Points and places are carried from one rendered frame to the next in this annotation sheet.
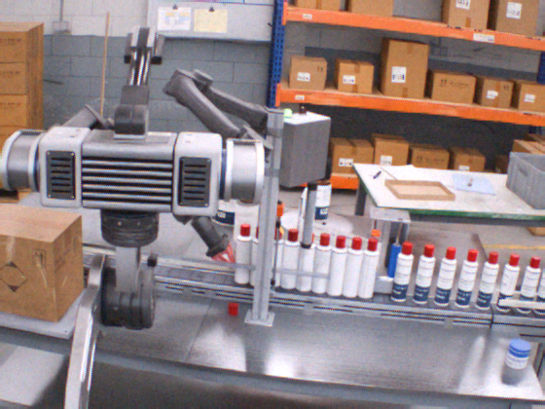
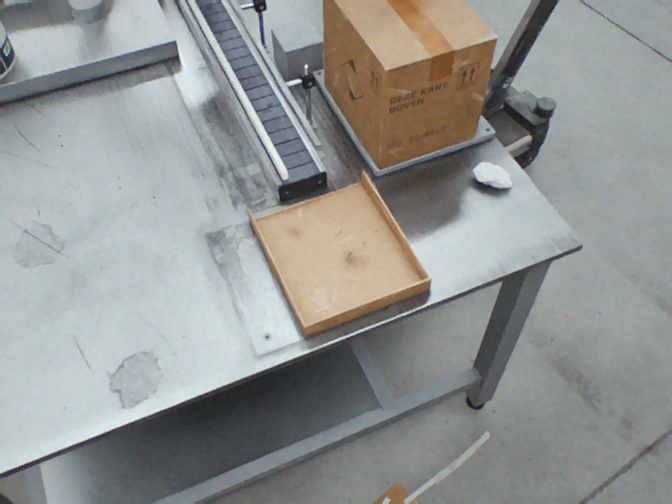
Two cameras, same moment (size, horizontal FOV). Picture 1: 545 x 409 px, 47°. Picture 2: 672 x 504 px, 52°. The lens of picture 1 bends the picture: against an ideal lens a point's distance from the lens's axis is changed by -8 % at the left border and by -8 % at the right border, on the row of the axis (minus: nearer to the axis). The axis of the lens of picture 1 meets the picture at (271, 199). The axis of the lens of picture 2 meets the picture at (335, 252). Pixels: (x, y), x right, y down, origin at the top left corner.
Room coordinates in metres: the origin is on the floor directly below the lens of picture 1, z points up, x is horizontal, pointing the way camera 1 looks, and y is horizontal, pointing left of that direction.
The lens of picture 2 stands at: (2.54, 1.73, 1.95)
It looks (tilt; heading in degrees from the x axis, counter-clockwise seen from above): 54 degrees down; 241
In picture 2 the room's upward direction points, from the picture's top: straight up
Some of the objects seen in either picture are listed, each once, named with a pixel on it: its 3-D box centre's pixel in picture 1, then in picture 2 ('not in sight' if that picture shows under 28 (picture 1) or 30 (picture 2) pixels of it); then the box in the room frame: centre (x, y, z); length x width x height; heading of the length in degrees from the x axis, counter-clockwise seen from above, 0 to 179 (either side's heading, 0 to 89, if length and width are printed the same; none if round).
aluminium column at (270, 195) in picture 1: (268, 220); not in sight; (1.90, 0.00, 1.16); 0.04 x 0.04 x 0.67; 85
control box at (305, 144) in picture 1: (297, 148); not in sight; (1.95, -0.07, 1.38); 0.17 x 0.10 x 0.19; 140
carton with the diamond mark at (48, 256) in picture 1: (27, 260); (401, 63); (1.83, 0.75, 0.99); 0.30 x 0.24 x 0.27; 85
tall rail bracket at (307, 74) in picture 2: not in sight; (299, 97); (2.03, 0.67, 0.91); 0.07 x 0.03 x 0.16; 175
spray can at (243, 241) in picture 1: (243, 253); not in sight; (2.05, 0.07, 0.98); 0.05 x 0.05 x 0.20
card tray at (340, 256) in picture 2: not in sight; (336, 248); (2.14, 1.03, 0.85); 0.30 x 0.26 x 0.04; 85
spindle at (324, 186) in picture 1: (319, 190); not in sight; (2.63, -0.19, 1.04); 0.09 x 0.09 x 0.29
